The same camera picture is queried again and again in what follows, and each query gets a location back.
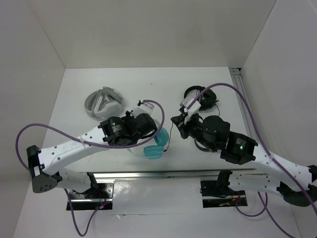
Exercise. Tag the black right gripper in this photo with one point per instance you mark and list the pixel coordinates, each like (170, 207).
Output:
(179, 120)

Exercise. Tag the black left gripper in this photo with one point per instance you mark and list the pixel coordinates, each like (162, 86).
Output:
(128, 116)

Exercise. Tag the teal cat-ear headphones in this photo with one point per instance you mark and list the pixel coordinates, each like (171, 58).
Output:
(155, 151)

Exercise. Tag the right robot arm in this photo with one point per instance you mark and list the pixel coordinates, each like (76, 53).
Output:
(292, 182)

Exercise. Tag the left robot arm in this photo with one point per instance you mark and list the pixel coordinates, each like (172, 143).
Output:
(48, 165)

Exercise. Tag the black slim headphones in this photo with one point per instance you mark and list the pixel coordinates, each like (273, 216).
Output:
(201, 148)

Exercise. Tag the black headset with microphone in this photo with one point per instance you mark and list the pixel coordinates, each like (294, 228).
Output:
(207, 100)

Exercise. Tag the grey white gaming headset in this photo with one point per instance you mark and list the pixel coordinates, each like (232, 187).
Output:
(104, 103)

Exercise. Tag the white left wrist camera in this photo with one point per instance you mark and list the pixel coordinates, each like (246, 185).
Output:
(142, 108)

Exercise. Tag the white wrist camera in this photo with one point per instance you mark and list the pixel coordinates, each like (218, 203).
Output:
(142, 108)
(188, 107)

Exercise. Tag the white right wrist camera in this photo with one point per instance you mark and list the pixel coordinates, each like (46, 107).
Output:
(188, 107)

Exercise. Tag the aluminium front rail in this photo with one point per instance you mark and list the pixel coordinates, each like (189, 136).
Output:
(201, 174)

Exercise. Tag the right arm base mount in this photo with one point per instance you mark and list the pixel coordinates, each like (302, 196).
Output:
(216, 193)

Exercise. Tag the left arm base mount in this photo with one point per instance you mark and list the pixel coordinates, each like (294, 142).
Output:
(102, 199)

